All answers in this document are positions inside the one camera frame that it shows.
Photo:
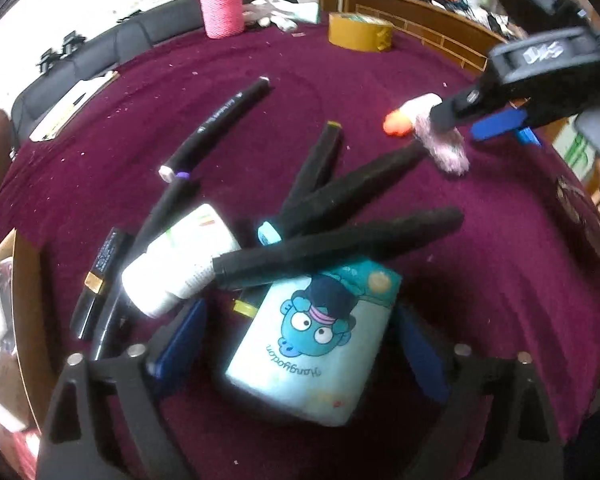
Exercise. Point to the white plastic bottle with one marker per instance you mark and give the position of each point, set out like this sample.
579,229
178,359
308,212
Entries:
180,265

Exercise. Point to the cardboard box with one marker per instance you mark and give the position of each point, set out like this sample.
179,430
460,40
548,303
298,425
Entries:
10,340

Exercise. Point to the white paper sheets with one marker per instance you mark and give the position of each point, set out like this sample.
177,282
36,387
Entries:
75,105

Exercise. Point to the black marker with purple caps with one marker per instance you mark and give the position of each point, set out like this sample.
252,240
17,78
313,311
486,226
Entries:
167,205

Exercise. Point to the wooden cabinet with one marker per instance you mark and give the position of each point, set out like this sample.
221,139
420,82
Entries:
430,20

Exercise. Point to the black marker with grey caps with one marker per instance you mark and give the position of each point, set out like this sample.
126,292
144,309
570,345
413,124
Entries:
215,125

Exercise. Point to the black leather sofa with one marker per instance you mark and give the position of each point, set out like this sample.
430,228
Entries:
130,40

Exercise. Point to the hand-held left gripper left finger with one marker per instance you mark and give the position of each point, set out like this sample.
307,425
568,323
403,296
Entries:
180,345

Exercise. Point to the white and green box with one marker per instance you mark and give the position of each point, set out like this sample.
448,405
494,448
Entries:
577,150

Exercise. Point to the maroon tablecloth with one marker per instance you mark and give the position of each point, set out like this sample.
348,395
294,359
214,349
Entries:
480,270

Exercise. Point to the light blue cartoon tissue pack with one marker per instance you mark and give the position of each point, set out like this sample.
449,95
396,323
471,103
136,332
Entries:
305,360

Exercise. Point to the black marker with blue caps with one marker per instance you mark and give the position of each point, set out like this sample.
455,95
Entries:
350,187

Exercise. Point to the black and gold lipstick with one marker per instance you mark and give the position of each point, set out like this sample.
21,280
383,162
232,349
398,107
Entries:
102,272

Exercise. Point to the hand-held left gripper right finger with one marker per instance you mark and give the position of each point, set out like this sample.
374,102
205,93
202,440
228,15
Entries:
420,355

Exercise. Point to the clear round plastic piece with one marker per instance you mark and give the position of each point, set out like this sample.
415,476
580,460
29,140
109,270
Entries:
582,217

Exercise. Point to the white cloth gloves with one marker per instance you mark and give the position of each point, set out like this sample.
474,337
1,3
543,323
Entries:
280,14

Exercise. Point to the pink knitted sleeve bottle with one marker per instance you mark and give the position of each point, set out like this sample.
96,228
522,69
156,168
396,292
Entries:
221,5

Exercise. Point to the thick all black marker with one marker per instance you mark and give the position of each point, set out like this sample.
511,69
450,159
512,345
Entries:
340,245

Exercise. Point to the small black clamp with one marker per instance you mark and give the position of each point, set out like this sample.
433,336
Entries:
50,59
74,42

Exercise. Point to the yellow tape roll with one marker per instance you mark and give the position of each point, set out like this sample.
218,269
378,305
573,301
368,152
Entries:
360,32

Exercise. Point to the black marker with olive cap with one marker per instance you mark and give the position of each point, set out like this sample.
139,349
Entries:
315,165

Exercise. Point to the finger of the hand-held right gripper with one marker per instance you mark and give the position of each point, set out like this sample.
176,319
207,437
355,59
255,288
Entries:
460,107
497,125

